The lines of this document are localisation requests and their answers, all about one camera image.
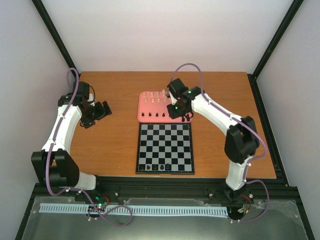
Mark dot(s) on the black white chessboard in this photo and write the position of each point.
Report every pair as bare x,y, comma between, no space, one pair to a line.
165,143

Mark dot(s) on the right black corner post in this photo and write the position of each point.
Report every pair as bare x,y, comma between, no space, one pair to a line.
281,29

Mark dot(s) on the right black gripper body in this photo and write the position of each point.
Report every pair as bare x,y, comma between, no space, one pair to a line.
177,112

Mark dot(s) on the light blue slotted cable duct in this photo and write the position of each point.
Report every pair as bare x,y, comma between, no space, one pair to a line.
136,210

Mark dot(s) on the clear acrylic cover sheet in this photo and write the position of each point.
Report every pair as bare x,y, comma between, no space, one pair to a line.
277,220

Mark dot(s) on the black queen chess piece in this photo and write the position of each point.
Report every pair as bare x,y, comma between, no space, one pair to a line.
168,167

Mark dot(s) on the black corner post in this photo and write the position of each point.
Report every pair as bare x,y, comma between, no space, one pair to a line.
281,29
44,15

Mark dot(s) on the left controller circuit board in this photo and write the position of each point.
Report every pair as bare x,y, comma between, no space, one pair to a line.
102,201

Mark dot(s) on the left black corner post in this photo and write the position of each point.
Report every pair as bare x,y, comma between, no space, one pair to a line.
44,15

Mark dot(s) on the pink plastic tray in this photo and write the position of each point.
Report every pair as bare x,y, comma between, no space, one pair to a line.
160,107

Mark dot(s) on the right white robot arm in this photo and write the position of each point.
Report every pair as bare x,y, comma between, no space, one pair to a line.
240,143

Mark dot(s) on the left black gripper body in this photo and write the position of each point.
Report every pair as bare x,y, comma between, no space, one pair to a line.
93,114

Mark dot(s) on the black aluminium frame base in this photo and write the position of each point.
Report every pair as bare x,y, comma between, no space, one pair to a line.
109,149

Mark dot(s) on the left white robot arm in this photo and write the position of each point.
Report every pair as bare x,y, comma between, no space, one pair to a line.
53,164

